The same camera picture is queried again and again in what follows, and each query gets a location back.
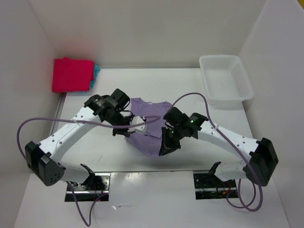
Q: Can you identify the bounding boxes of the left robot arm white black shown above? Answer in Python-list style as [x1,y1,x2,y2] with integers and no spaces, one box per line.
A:
[25,89,133,190]

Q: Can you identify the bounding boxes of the magenta t shirt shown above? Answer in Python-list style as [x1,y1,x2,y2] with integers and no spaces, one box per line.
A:
[52,57,95,93]

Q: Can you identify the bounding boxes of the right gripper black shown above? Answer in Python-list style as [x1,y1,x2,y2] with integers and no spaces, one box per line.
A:
[159,124,185,156]

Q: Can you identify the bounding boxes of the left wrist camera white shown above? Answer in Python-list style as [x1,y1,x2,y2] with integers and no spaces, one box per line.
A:
[129,116,147,134]

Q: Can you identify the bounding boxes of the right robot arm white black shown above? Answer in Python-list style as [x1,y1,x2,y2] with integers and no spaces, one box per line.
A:
[159,107,279,187]

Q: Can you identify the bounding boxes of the lavender t shirt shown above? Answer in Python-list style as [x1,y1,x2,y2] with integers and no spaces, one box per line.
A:
[125,98,171,157]

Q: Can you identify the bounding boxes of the cyan t shirt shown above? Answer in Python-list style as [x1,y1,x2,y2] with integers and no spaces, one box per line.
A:
[90,64,101,89]

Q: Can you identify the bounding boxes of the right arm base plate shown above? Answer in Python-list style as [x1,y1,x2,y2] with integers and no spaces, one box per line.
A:
[193,171,238,200]

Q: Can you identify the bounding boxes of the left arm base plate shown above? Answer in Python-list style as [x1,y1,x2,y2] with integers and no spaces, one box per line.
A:
[71,173,111,202]

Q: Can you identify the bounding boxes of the white plastic basket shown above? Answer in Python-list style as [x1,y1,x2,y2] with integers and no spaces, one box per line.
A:
[199,55,254,106]

